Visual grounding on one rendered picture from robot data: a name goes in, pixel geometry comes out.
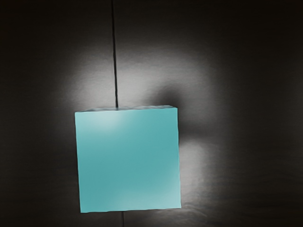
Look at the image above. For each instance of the teal block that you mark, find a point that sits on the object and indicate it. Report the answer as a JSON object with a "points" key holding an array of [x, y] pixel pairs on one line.
{"points": [[127, 160]]}

